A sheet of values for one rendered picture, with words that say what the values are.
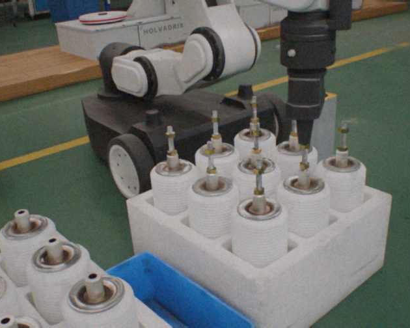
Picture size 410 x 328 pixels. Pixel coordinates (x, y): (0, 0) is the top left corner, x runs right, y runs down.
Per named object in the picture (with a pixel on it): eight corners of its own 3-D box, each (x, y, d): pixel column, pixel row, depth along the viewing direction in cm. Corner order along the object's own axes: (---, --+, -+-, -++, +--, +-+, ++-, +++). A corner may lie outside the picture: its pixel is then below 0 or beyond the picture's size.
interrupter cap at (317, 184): (303, 173, 91) (303, 170, 91) (333, 187, 85) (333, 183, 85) (274, 185, 87) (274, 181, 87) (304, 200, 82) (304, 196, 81)
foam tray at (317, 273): (136, 268, 108) (125, 199, 100) (255, 205, 130) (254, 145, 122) (261, 366, 80) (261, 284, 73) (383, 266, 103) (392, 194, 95)
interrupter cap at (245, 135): (236, 131, 113) (236, 129, 113) (267, 129, 113) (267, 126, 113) (241, 144, 106) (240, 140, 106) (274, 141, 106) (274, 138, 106)
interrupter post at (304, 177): (303, 181, 88) (304, 165, 86) (313, 186, 86) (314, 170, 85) (294, 185, 87) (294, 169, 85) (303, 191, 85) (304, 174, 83)
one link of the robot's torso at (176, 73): (117, 63, 155) (198, 23, 116) (167, 52, 166) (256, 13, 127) (130, 109, 158) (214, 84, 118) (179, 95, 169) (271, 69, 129)
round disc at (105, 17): (71, 23, 300) (70, 15, 298) (113, 17, 317) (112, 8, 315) (92, 27, 278) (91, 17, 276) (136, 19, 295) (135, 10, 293)
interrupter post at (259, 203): (252, 206, 81) (252, 189, 79) (267, 207, 80) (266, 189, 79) (251, 213, 79) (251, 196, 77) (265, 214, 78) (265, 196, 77)
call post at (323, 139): (293, 208, 127) (295, 97, 114) (309, 199, 132) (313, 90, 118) (314, 218, 122) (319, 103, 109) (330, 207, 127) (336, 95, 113)
